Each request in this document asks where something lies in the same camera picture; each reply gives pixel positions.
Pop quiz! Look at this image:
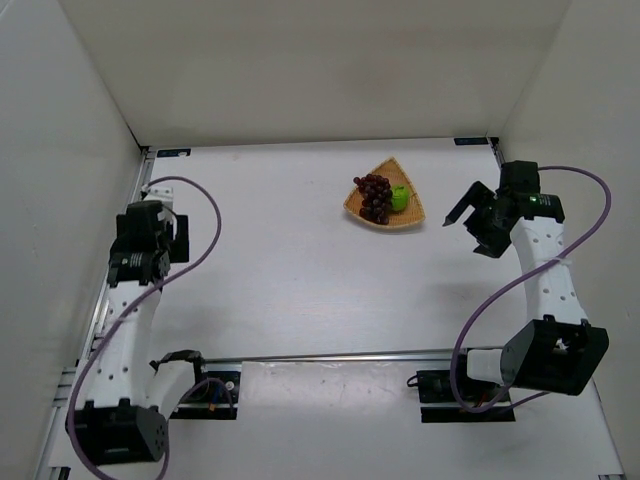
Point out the red fake grape bunch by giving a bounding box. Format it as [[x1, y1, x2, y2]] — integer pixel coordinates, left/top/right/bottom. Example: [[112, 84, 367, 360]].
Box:
[[353, 174, 392, 225]]

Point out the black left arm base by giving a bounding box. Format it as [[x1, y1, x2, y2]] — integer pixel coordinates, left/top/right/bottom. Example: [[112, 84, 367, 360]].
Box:
[[171, 366, 241, 421]]

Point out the aluminium left side rail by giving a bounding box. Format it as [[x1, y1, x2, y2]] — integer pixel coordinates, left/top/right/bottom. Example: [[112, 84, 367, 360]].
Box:
[[37, 145, 156, 480]]

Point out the blue corner label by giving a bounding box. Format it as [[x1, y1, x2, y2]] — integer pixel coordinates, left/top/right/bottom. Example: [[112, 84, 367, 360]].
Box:
[[454, 137, 489, 146], [156, 148, 191, 158]]

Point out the green fake apple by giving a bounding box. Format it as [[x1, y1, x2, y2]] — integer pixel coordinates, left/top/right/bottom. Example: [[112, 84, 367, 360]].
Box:
[[389, 184, 411, 212]]

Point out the woven triangular fruit basket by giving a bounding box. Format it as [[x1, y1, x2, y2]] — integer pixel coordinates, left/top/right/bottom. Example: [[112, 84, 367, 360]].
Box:
[[343, 157, 426, 230]]

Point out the aluminium front rail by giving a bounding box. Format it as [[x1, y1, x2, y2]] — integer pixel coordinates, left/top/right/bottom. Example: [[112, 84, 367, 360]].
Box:
[[202, 342, 571, 365]]

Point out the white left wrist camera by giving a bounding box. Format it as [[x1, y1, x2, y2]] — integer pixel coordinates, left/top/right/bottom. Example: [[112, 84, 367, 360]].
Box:
[[140, 185, 174, 208]]

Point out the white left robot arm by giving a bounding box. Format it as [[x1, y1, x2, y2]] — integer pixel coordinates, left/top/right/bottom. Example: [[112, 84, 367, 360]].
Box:
[[66, 192, 203, 478]]

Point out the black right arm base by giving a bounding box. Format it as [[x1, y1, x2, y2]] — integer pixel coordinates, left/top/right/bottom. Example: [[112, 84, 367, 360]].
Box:
[[407, 370, 515, 424]]

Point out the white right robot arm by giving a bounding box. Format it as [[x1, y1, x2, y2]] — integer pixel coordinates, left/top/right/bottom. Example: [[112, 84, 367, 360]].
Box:
[[444, 161, 612, 413]]

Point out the blue right corner label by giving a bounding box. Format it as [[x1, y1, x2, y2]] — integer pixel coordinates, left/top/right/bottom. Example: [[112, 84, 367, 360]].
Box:
[[454, 137, 489, 146]]

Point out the blue left corner label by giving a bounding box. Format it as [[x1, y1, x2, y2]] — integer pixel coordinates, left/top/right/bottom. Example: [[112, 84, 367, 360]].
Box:
[[156, 148, 191, 158]]

